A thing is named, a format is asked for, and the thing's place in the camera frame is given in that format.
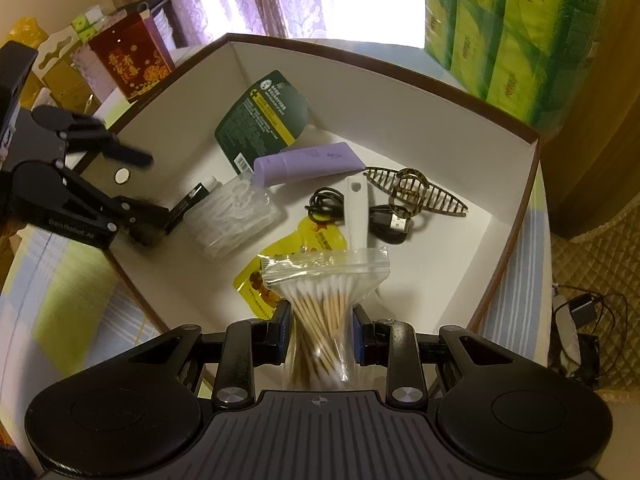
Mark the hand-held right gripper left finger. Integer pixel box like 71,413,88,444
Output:
127,300,293,408

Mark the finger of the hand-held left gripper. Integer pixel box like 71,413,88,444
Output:
55,165,171,248
30,105,156,168

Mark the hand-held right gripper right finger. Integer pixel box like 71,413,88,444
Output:
351,307,513,408

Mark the cotton swab bag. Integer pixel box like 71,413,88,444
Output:
260,245,390,391

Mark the yellow snack packet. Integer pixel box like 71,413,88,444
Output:
234,217,351,321

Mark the black white-capped stick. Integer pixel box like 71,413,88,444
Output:
164,176,221,235

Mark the black usb cable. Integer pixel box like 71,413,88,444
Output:
305,187,426,246

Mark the white rice spoon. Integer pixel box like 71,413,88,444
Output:
344,175,373,253

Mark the clear floss pick box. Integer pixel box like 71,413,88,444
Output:
182,175,282,261

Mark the leopard hair claw clip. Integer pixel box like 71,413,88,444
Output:
362,165,470,221

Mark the purple tube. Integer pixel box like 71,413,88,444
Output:
252,142,366,188

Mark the dark green card package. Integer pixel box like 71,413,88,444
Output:
215,70,312,173

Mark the brown cardboard box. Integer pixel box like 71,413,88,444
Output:
102,32,541,341

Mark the checked cloth desktop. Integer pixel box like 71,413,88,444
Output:
0,35,553,391

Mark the pink paper bag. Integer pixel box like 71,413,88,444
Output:
70,40,116,106

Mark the plain cardboard box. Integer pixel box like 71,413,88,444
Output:
25,55,96,106

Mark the red gift box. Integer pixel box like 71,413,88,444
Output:
87,10,176,103

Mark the yellow plastic bag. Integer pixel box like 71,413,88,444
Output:
5,17,48,48

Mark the small green box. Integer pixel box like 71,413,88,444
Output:
70,5,106,36

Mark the white power strip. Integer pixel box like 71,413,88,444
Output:
552,295,581,356

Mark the black power adapter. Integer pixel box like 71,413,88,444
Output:
570,295,598,331

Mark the brown curtain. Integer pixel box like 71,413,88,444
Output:
540,0,640,241

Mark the stack of green tissue packs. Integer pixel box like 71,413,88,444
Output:
424,0,616,131

